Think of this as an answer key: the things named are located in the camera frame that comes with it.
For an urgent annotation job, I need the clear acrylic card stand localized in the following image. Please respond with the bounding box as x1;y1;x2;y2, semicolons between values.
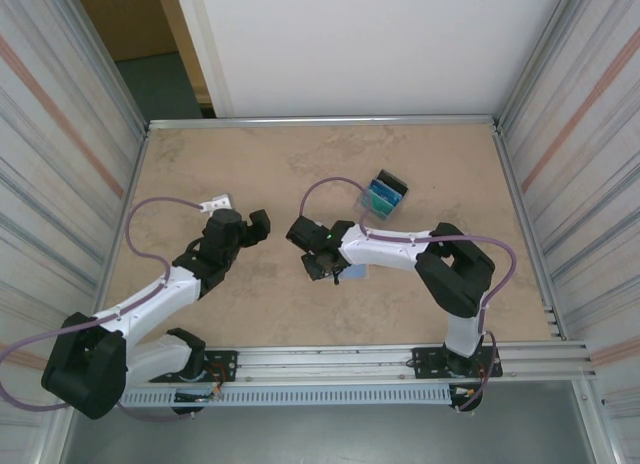
354;167;412;221

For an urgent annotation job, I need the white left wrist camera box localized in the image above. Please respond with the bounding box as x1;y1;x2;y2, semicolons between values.
198;193;233;213

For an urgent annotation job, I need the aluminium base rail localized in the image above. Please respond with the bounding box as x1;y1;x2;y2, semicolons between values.
58;341;599;385

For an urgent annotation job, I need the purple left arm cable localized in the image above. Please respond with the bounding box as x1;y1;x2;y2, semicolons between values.
0;197;206;424

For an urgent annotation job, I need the teal credit card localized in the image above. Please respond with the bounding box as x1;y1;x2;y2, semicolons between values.
360;191;399;219

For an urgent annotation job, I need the aluminium table side rail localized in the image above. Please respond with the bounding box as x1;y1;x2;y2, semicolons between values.
492;123;569;341

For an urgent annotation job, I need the aluminium table end rail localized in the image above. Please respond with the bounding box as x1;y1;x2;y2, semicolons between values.
147;114;501;131

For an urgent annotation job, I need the black credit card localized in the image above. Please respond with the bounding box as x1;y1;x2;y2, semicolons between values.
374;167;412;195

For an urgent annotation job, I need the grey slotted cable duct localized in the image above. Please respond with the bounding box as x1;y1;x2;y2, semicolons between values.
73;387;454;409

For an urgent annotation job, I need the brown wooden door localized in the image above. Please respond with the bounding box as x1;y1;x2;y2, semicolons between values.
72;0;179;63

